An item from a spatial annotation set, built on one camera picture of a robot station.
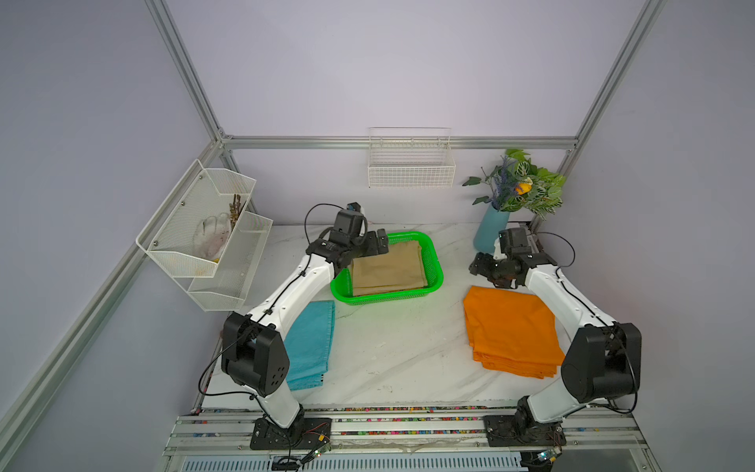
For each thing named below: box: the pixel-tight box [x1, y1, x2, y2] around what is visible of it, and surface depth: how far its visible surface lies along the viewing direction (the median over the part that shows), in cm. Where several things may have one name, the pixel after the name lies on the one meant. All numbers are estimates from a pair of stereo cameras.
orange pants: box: [463, 286, 566, 380], surface depth 90 cm
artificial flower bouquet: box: [462, 148, 567, 220], surface depth 90 cm
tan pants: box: [350, 240, 428, 297], surface depth 103 cm
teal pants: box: [284, 300, 336, 392], surface depth 87 cm
